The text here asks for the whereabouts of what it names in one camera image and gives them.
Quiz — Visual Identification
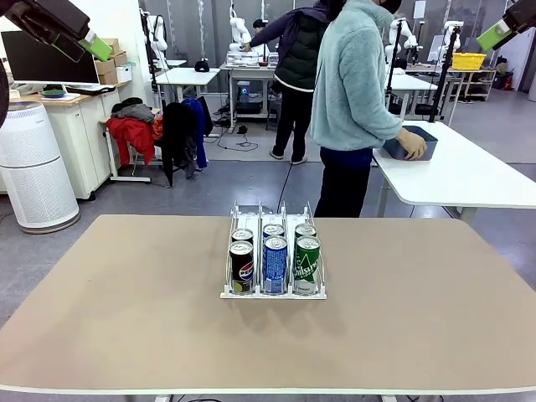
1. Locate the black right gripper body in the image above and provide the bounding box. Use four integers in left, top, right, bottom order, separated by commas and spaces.
503, 0, 536, 34

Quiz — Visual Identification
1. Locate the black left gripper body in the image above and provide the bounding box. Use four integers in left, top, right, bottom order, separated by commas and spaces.
0, 0, 91, 43

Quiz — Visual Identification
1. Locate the blue plastic bin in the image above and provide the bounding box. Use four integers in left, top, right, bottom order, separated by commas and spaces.
383, 125, 440, 162

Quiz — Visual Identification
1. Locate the person's right forearm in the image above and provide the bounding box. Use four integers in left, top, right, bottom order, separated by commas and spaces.
359, 94, 405, 143

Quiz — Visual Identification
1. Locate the white can dispenser rack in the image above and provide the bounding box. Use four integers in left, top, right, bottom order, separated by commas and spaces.
219, 199, 328, 302

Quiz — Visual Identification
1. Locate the person's right hand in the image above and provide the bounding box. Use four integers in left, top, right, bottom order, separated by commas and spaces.
395, 127, 428, 162

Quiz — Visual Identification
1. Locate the black computer monitor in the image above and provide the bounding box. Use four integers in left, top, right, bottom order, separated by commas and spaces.
0, 29, 101, 85

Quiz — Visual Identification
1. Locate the yellow plastic crate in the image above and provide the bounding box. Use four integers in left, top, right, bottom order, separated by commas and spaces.
451, 52, 487, 70

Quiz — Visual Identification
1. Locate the white black keyboard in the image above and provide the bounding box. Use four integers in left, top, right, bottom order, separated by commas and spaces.
66, 83, 116, 95

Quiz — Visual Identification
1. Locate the wooden shelf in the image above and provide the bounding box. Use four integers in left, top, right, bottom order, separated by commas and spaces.
458, 69, 498, 101

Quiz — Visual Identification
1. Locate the black stand pole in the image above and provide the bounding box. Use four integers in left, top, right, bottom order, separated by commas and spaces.
429, 24, 458, 123
384, 20, 404, 112

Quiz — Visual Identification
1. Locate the grey garment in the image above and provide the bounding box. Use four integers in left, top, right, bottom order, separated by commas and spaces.
111, 97, 156, 125

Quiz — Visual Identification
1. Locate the white lab table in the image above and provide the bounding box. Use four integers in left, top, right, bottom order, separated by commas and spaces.
154, 66, 222, 104
387, 73, 439, 122
219, 52, 290, 122

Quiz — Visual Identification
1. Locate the white cabinet with wooden top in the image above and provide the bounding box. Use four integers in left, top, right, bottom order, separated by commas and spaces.
41, 81, 131, 202

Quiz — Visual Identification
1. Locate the black jacket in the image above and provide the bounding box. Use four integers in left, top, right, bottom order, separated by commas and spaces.
161, 101, 200, 188

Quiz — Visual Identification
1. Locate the white air purifier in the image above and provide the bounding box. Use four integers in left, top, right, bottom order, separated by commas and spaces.
0, 100, 80, 235

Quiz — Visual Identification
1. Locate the large white table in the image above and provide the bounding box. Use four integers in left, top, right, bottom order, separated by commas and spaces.
372, 120, 536, 223

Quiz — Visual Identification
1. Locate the blue jacket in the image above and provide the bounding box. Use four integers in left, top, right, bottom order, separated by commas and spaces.
182, 96, 214, 169

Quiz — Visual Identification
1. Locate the person in teal fleece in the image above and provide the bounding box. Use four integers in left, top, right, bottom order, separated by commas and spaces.
309, 0, 405, 219

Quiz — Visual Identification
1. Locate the desktop computer with light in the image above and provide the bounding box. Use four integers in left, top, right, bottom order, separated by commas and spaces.
235, 79, 264, 113

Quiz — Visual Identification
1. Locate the person in dark puffer vest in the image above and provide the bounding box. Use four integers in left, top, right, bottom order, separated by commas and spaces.
245, 0, 332, 165

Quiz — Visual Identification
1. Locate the green Chilsung cider can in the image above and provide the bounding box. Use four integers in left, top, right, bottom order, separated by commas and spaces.
293, 235, 322, 295

